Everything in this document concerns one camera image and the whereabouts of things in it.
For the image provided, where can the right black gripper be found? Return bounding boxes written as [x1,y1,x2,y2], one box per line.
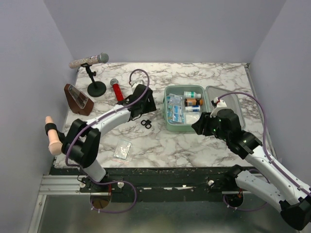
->
[191,111,230,142]

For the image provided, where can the metal scissors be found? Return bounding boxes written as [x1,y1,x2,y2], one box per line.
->
[141,119,152,129]

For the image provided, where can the teal bandage packet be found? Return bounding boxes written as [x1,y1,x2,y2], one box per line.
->
[167,94,183,108]

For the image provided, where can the white gauze pad packet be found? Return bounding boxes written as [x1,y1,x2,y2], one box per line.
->
[185,112,201,125]

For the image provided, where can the blue white small bottle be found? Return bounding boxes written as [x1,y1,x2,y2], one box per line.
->
[185,105,201,112]

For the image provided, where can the mint green medicine case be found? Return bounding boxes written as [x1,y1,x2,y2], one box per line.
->
[163,85,231,133]

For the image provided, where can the amber orange-cap bottle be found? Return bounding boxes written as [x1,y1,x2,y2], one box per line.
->
[184,98,204,107]

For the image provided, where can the white green-cap medicine bottle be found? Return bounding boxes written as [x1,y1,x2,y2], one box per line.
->
[184,91,202,99]

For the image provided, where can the clear zip bag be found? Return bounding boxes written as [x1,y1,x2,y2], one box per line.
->
[113,140,132,162]

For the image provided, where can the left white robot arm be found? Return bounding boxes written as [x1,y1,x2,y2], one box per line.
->
[59,84,156,192]

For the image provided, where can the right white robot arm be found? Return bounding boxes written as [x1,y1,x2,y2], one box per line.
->
[192,109,311,231]

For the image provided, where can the red handheld microphone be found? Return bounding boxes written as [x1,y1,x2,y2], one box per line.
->
[110,78,124,101]

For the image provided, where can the black microphone stand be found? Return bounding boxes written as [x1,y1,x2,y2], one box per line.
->
[81,63,106,97]

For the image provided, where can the glitter microphone on stand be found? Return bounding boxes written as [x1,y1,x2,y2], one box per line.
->
[69,53,109,69]

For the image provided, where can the brown wooden metronome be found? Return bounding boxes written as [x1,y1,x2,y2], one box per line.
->
[64,84,94,116]

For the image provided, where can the black round stand base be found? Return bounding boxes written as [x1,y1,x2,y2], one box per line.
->
[57,132,66,145]

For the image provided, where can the pink beige microphone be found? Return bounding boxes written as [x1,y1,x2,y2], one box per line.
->
[45,116,63,156]

